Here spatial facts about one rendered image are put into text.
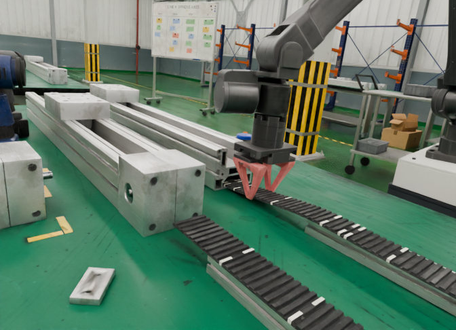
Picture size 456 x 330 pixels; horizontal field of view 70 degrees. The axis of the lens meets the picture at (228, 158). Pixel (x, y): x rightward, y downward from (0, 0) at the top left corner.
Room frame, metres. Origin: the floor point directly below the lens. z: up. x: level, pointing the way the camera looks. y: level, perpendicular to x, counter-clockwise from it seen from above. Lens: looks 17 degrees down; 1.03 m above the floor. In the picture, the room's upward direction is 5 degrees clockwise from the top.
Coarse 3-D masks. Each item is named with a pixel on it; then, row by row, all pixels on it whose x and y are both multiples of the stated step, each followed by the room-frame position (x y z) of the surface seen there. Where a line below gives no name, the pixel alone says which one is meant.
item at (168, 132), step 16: (112, 112) 1.00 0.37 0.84; (128, 112) 0.90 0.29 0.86; (144, 112) 0.99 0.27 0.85; (160, 112) 0.94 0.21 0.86; (128, 128) 0.93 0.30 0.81; (144, 128) 0.83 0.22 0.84; (160, 128) 0.76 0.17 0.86; (176, 128) 0.74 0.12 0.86; (192, 128) 0.79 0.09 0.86; (208, 128) 0.77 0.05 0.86; (160, 144) 0.78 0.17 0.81; (176, 144) 0.70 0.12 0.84; (192, 144) 0.66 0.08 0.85; (208, 144) 0.63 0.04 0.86; (224, 144) 0.69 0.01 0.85; (208, 160) 0.61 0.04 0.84; (224, 160) 0.61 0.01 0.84; (208, 176) 0.61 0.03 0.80; (224, 176) 0.61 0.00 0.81
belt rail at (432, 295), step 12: (312, 228) 0.46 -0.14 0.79; (324, 228) 0.44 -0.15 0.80; (324, 240) 0.43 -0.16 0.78; (336, 240) 0.43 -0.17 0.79; (348, 252) 0.40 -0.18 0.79; (360, 252) 0.40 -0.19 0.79; (372, 264) 0.38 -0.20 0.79; (384, 264) 0.37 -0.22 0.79; (396, 276) 0.35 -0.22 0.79; (408, 276) 0.35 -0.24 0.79; (408, 288) 0.34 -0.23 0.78; (420, 288) 0.33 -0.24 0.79; (432, 288) 0.32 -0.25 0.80; (432, 300) 0.32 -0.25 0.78; (444, 300) 0.31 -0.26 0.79
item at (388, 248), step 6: (390, 240) 0.40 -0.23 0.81; (378, 246) 0.38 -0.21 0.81; (384, 246) 0.38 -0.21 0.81; (390, 246) 0.39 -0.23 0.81; (396, 246) 0.38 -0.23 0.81; (372, 252) 0.37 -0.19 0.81; (378, 252) 0.37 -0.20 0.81; (384, 252) 0.37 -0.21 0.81; (390, 252) 0.37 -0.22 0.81; (384, 258) 0.36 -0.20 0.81
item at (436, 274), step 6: (438, 264) 0.35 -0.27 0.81; (426, 270) 0.34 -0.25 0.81; (432, 270) 0.34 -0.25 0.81; (438, 270) 0.34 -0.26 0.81; (444, 270) 0.34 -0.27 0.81; (450, 270) 0.34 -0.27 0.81; (420, 276) 0.32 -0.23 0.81; (426, 276) 0.32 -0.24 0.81; (432, 276) 0.33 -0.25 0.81; (438, 276) 0.32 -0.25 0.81; (444, 276) 0.33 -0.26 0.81; (426, 282) 0.32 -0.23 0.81; (432, 282) 0.31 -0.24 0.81; (438, 282) 0.32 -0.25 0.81
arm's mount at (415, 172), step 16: (400, 160) 0.74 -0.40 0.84; (416, 160) 0.73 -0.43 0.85; (432, 160) 0.73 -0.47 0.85; (400, 176) 0.73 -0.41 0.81; (416, 176) 0.70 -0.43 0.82; (432, 176) 0.68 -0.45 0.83; (448, 176) 0.66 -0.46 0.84; (416, 192) 0.70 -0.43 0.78; (432, 192) 0.67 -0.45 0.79; (448, 192) 0.65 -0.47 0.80
